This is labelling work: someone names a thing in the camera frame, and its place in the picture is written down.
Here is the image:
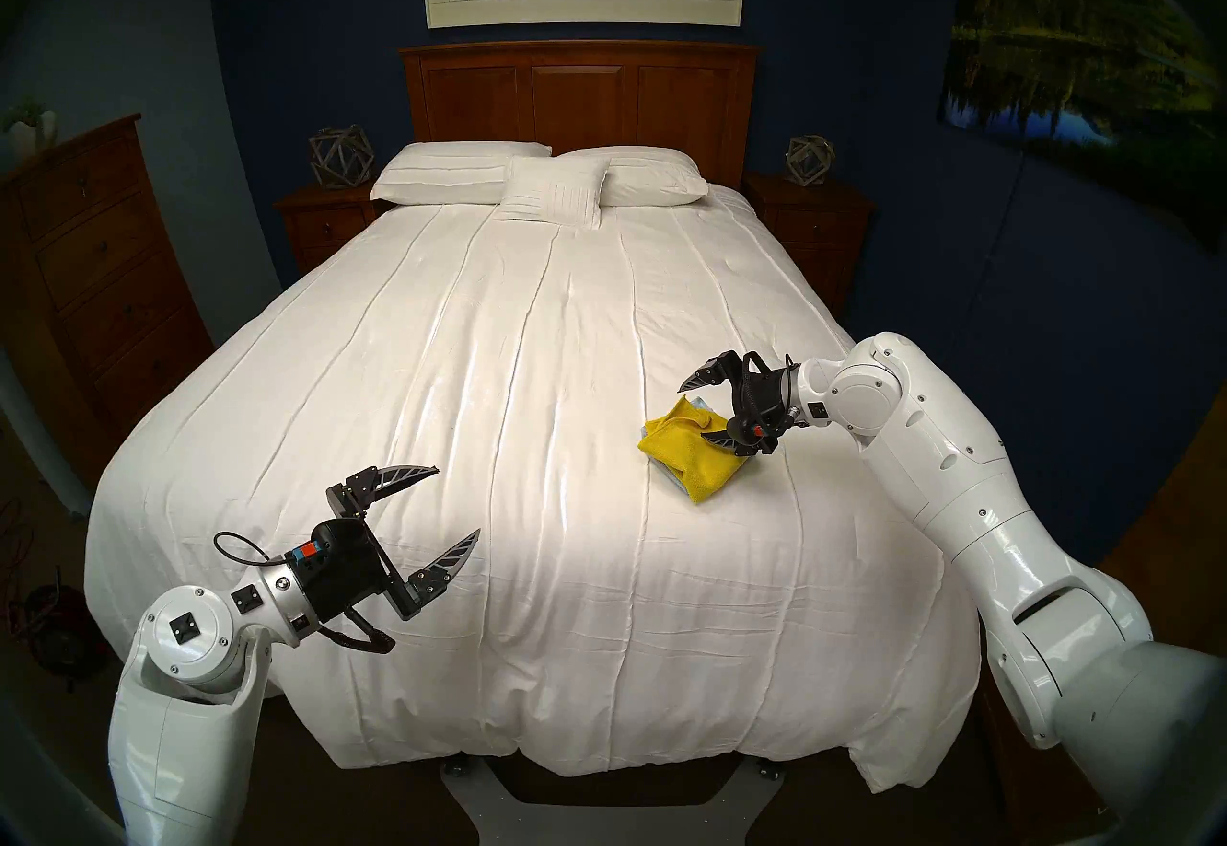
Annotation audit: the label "yellow hand towel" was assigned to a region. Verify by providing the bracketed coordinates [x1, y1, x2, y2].
[638, 395, 751, 506]

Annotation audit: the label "grey geometric wire ornament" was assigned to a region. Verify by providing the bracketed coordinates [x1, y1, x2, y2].
[785, 135, 836, 187]
[308, 125, 376, 190]

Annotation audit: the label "brown wooden dresser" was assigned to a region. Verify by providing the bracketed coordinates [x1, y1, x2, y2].
[0, 114, 216, 490]

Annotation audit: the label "small white plant pot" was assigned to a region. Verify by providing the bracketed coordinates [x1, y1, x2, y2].
[5, 98, 60, 162]

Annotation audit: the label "black flat cable loop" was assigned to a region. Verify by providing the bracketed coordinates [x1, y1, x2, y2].
[316, 609, 396, 655]

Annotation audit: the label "large white pillow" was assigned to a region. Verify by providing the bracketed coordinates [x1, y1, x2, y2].
[370, 141, 554, 208]
[554, 146, 710, 209]

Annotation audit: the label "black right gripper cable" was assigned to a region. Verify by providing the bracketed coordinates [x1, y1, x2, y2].
[757, 353, 808, 436]

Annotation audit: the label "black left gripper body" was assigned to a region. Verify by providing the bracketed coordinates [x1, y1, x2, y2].
[286, 513, 423, 626]

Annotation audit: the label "black floor device red cables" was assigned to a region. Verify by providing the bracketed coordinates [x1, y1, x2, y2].
[0, 497, 114, 692]

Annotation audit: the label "forest lake poster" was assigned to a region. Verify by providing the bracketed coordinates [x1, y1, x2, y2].
[939, 0, 1227, 251]

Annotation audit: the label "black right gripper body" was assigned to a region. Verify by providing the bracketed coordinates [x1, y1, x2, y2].
[724, 351, 802, 458]

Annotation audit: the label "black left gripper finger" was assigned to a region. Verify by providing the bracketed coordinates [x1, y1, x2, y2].
[324, 462, 441, 519]
[403, 527, 481, 619]

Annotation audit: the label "thin black cable loop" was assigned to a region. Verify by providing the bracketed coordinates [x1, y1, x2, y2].
[211, 530, 289, 567]

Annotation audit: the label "small square white pillow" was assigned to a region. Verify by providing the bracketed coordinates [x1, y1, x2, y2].
[494, 156, 612, 230]

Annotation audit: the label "light blue hand towel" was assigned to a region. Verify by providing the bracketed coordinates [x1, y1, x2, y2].
[652, 392, 718, 498]

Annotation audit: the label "dark wall cable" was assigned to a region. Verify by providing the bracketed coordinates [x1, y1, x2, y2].
[944, 154, 1027, 356]

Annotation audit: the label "brown wooden headboard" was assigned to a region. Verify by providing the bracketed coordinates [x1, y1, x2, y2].
[398, 41, 763, 191]

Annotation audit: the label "brown wooden nightstand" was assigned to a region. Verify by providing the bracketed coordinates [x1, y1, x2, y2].
[274, 183, 394, 275]
[743, 173, 875, 318]

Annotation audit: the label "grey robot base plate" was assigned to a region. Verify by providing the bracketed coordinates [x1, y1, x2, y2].
[441, 753, 785, 846]

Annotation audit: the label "bed with white comforter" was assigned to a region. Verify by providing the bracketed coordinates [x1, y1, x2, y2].
[84, 183, 981, 794]

